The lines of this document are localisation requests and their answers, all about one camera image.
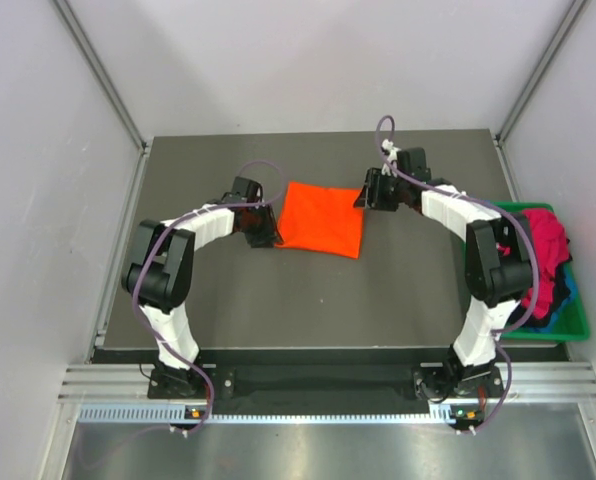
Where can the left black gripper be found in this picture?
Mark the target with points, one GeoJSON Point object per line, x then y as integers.
{"type": "Point", "coordinates": [269, 232]}

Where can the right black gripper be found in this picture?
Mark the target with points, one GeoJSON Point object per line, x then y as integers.
{"type": "Point", "coordinates": [371, 196]}

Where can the orange t shirt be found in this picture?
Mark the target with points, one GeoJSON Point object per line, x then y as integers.
{"type": "Point", "coordinates": [321, 219]}

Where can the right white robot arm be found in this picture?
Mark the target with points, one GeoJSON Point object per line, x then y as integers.
{"type": "Point", "coordinates": [499, 261]}

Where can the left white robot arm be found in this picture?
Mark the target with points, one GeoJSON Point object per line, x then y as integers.
{"type": "Point", "coordinates": [159, 270]}

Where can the magenta t shirt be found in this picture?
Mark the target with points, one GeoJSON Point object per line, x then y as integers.
{"type": "Point", "coordinates": [550, 241]}

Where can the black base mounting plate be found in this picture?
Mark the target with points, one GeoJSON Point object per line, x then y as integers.
{"type": "Point", "coordinates": [232, 382]}

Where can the black t shirt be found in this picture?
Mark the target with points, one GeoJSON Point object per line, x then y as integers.
{"type": "Point", "coordinates": [540, 315]}

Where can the blue t shirt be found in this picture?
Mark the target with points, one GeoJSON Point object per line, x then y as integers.
{"type": "Point", "coordinates": [565, 292]}

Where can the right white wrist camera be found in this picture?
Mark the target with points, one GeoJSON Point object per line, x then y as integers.
{"type": "Point", "coordinates": [390, 158]}

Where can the left aluminium frame post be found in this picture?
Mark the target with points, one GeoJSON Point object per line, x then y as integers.
{"type": "Point", "coordinates": [75, 28]}

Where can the aluminium frame post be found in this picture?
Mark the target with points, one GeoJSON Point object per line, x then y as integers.
{"type": "Point", "coordinates": [575, 9]}
{"type": "Point", "coordinates": [75, 28]}

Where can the right aluminium frame post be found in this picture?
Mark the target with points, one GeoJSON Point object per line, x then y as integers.
{"type": "Point", "coordinates": [575, 9]}

